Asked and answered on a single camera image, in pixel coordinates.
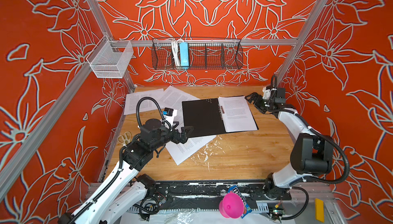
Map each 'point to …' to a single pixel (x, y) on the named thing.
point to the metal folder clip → (222, 110)
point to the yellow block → (319, 210)
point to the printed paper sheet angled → (172, 98)
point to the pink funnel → (231, 205)
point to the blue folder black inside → (203, 116)
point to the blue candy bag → (231, 205)
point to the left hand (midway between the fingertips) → (185, 124)
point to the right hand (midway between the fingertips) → (248, 98)
